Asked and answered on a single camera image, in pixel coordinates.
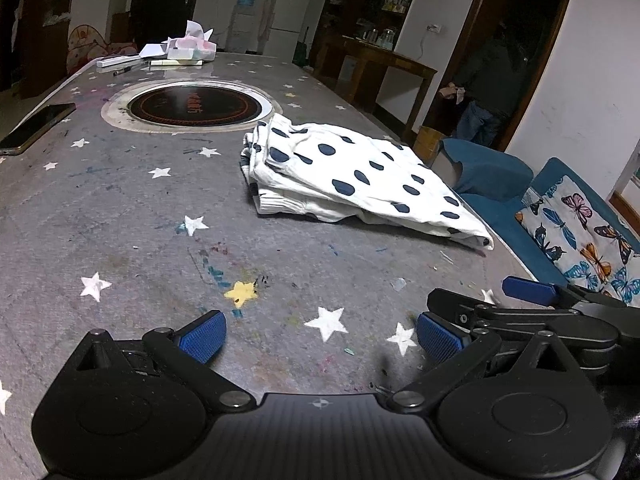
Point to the grey star-print tablecloth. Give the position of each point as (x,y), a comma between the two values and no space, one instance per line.
(125,220)

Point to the white paper sheet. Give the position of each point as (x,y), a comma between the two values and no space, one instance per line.
(152,50)

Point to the wooden side table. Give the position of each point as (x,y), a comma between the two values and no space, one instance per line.
(385,62)

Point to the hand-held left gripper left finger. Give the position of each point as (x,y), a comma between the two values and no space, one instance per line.
(202,336)

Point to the blue sofa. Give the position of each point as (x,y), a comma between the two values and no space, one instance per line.
(490,175)

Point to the black pen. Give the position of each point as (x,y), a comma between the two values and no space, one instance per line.
(131,69)

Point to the round built-in induction cooktop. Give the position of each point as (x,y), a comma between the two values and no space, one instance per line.
(195,105)

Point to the white wall socket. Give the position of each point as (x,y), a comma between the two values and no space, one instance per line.
(435,29)

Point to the cardboard box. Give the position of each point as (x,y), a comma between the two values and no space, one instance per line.
(427,146)

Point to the brown wooden door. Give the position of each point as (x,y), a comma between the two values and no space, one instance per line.
(546,60)

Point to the white water dispenser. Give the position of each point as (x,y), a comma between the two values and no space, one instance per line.
(242,32)

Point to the butterfly print pillow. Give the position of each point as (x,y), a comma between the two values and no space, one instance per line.
(575,230)

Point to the black smartphone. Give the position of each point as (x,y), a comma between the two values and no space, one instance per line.
(35,128)

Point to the tissue box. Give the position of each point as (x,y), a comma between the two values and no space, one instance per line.
(192,52)

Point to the glass jar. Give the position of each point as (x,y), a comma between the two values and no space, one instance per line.
(370,36)
(388,37)

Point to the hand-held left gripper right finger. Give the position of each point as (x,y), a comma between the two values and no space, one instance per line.
(437,338)

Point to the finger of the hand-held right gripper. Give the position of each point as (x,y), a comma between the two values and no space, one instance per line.
(455,307)
(530,290)

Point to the white refrigerator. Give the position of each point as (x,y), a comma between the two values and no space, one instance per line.
(287,15)

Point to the green broom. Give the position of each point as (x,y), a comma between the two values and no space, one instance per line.
(301,50)

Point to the pink round fan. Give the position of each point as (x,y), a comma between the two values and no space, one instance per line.
(87,46)

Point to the flat notepad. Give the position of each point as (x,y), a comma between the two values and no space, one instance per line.
(175,62)

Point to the white blue-dotted garment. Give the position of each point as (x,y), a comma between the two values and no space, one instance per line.
(350,170)

